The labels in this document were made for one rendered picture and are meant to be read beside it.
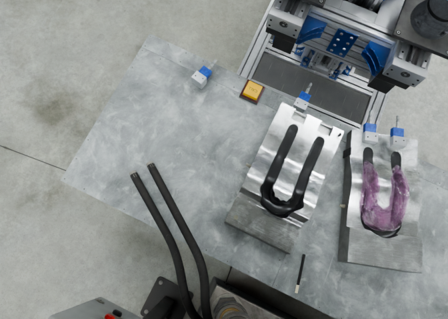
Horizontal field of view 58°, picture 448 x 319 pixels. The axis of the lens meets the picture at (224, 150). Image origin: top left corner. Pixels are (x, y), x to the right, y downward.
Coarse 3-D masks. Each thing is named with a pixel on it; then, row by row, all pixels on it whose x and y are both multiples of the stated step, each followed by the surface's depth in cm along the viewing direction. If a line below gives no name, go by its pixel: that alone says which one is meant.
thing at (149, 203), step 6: (132, 174) 150; (132, 180) 150; (138, 180) 149; (138, 186) 148; (144, 186) 148; (144, 192) 147; (144, 198) 146; (150, 198) 146; (150, 204) 145; (150, 210) 144; (156, 210) 144; (156, 216) 143; (156, 222) 143; (162, 222) 142; (162, 228) 141; (168, 228) 142; (162, 234) 142
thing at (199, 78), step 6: (216, 60) 163; (204, 66) 161; (210, 66) 162; (198, 72) 159; (204, 72) 160; (210, 72) 161; (192, 78) 159; (198, 78) 158; (204, 78) 158; (198, 84) 160; (204, 84) 162
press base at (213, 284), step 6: (216, 282) 163; (222, 282) 186; (210, 288) 184; (228, 288) 160; (234, 288) 197; (210, 294) 160; (240, 294) 169; (246, 294) 198; (252, 300) 169; (258, 300) 199; (264, 306) 170; (270, 306) 199; (198, 312) 189; (276, 312) 170; (282, 312) 200; (288, 318) 171; (294, 318) 200
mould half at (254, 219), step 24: (288, 120) 152; (312, 120) 152; (264, 144) 149; (312, 144) 150; (336, 144) 150; (264, 168) 144; (288, 168) 147; (240, 192) 146; (288, 192) 140; (312, 192) 142; (240, 216) 145; (264, 216) 145; (288, 216) 145; (264, 240) 143; (288, 240) 143
